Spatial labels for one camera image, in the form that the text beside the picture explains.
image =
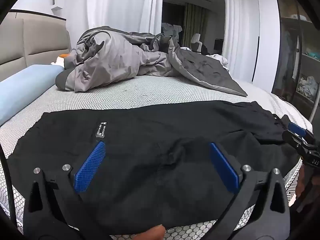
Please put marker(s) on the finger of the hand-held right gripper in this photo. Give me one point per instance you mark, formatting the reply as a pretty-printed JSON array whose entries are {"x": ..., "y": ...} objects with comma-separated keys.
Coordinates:
[
  {"x": 297, "y": 128},
  {"x": 293, "y": 141}
]

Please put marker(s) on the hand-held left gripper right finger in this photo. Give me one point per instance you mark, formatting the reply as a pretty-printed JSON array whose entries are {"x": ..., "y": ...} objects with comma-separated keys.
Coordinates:
[{"x": 223, "y": 166}]

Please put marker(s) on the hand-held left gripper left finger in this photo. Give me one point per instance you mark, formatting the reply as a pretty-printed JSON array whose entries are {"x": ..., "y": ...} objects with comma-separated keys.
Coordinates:
[{"x": 90, "y": 166}]

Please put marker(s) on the black pants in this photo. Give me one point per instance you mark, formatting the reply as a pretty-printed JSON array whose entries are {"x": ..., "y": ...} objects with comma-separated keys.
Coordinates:
[{"x": 160, "y": 130}]

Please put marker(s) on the person's right hand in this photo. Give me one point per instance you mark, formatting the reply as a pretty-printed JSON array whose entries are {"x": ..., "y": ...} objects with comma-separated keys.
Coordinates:
[{"x": 300, "y": 180}]

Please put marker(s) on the person's left hand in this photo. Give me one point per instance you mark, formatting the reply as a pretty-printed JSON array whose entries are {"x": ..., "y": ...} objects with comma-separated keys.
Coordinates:
[{"x": 155, "y": 232}]

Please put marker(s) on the glass door wardrobe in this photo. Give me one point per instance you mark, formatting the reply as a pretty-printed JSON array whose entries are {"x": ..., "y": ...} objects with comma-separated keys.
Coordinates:
[{"x": 287, "y": 55}]

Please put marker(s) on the white hexagon patterned bed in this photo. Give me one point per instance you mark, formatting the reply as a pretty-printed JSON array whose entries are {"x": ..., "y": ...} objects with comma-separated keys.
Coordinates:
[{"x": 140, "y": 92}]

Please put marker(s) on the dark grey pillow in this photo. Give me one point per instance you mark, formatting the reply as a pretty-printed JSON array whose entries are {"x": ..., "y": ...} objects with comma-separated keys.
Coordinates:
[{"x": 62, "y": 78}]

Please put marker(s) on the white crumpled cloth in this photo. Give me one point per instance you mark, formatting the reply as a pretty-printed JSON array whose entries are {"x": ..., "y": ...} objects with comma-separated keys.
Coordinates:
[{"x": 221, "y": 60}]

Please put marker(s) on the light blue bolster pillow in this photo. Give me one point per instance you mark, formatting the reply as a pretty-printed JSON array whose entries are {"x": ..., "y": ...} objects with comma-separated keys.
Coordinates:
[{"x": 22, "y": 87}]

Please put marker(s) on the orange and white plush toy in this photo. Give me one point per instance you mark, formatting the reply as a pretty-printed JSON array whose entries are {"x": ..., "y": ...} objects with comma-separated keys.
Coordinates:
[{"x": 61, "y": 59}]

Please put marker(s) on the black cabinet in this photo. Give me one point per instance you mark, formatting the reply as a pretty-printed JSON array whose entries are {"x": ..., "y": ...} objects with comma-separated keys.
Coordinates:
[{"x": 219, "y": 46}]

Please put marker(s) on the grey duvet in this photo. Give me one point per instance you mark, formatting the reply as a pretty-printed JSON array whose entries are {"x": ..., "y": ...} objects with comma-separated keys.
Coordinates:
[{"x": 112, "y": 55}]

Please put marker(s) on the white curtain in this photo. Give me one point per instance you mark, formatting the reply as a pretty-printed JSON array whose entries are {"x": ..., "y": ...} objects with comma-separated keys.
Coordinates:
[
  {"x": 240, "y": 17},
  {"x": 112, "y": 5}
]

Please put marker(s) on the white chair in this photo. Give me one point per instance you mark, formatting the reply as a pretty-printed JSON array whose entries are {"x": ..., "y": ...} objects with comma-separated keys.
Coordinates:
[{"x": 196, "y": 38}]

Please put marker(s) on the beige upholstered headboard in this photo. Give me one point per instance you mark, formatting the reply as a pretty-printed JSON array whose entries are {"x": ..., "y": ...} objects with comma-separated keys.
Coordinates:
[{"x": 37, "y": 40}]

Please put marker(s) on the olive green curtain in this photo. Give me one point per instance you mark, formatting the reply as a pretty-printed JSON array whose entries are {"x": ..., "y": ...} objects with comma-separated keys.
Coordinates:
[{"x": 193, "y": 22}]

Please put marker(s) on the pile of grey clothes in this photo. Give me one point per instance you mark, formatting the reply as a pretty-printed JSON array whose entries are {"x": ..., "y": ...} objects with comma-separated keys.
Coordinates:
[{"x": 170, "y": 28}]

